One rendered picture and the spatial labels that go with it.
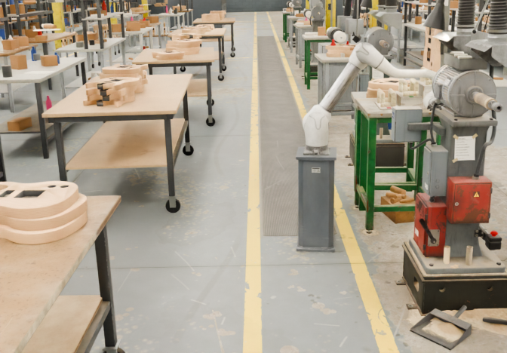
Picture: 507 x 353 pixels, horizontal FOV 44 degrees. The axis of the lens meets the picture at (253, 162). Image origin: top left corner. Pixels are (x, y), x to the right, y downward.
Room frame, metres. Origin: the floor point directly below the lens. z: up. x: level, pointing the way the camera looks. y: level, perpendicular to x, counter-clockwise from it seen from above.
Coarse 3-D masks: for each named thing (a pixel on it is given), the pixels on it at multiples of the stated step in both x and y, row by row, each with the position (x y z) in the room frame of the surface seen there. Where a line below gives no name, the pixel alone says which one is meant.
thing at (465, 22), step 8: (464, 0) 3.74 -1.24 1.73; (472, 0) 3.73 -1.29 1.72; (464, 8) 3.73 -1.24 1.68; (472, 8) 3.73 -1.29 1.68; (464, 16) 3.73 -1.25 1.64; (472, 16) 3.73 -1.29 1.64; (456, 24) 3.77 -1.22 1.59; (464, 24) 3.73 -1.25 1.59; (472, 24) 3.74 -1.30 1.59; (456, 32) 3.77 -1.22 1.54; (464, 32) 3.73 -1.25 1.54
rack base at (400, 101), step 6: (396, 96) 4.68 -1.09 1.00; (402, 96) 4.56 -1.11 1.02; (408, 96) 4.56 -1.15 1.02; (414, 96) 4.55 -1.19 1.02; (420, 96) 4.54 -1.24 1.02; (396, 102) 4.67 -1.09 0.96; (402, 102) 4.51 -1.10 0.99; (408, 102) 4.51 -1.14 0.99; (414, 102) 4.51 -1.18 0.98; (420, 102) 4.51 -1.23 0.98
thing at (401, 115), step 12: (396, 108) 3.65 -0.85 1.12; (408, 108) 3.64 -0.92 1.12; (420, 108) 3.63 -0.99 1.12; (396, 120) 3.61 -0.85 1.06; (408, 120) 3.61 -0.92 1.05; (420, 120) 3.61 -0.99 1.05; (396, 132) 3.61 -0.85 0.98; (408, 132) 3.61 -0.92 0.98; (420, 132) 3.61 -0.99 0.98; (420, 144) 3.57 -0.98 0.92
